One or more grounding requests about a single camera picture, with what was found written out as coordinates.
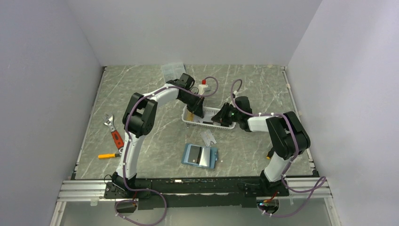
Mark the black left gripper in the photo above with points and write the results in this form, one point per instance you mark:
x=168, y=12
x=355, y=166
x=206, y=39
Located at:
x=197, y=108

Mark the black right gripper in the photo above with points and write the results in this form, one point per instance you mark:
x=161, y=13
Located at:
x=220, y=116

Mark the white plastic basket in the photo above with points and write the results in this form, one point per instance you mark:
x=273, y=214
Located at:
x=209, y=112

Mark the white printed VIP card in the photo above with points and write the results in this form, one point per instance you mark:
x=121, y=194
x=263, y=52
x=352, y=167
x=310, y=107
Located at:
x=208, y=138

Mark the black credit card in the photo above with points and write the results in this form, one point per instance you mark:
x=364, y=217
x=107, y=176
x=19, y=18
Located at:
x=194, y=154

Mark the blue card holder wallet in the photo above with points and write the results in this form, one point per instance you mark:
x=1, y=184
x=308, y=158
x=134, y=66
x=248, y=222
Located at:
x=208, y=157

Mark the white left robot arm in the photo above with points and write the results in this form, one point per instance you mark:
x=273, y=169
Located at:
x=139, y=119

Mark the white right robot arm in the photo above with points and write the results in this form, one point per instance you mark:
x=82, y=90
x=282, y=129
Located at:
x=288, y=136

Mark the clear plastic screw box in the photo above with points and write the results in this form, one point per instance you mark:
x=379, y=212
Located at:
x=172, y=71

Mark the yellow black screwdriver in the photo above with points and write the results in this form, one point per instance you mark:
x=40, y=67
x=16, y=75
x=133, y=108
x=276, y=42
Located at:
x=270, y=154

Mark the orange utility knife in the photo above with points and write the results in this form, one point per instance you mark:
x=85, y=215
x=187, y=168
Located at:
x=108, y=121

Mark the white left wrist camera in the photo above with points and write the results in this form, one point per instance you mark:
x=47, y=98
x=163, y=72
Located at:
x=204, y=89

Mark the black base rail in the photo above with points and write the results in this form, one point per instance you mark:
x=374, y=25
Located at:
x=198, y=192

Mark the orange handled screwdriver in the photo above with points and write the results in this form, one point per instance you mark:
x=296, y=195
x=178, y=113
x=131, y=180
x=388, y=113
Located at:
x=108, y=156

